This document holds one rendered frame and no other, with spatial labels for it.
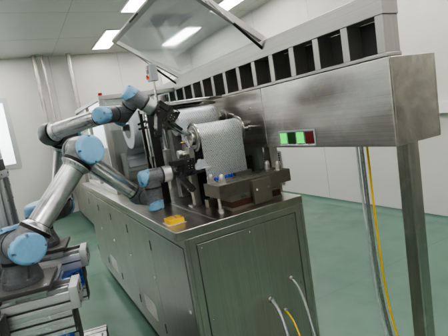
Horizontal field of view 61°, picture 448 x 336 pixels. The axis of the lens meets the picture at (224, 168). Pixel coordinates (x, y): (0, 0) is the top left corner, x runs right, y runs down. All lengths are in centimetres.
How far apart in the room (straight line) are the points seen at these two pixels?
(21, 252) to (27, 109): 588
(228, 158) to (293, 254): 57
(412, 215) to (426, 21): 272
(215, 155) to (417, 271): 101
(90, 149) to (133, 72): 614
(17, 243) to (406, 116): 139
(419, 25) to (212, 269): 316
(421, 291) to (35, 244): 146
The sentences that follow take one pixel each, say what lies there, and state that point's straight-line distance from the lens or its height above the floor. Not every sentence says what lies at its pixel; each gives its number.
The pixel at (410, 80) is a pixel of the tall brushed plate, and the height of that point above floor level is 135.
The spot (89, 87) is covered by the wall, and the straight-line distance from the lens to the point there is 743.
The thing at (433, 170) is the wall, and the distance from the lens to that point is 419.
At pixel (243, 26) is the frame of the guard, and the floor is 173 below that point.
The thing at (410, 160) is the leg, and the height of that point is 106.
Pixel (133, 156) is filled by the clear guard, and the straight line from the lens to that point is 282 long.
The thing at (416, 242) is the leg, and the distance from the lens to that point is 167.
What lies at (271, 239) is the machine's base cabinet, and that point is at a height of 74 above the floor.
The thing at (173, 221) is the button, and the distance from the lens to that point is 169.
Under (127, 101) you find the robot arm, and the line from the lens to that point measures 181.
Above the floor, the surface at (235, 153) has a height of 114.
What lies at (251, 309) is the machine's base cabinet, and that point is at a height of 45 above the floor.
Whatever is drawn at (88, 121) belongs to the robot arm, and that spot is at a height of 140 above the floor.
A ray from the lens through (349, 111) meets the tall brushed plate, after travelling 151.
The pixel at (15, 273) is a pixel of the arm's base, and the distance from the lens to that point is 167.
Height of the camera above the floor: 133
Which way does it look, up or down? 8 degrees down
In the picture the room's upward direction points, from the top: 9 degrees counter-clockwise
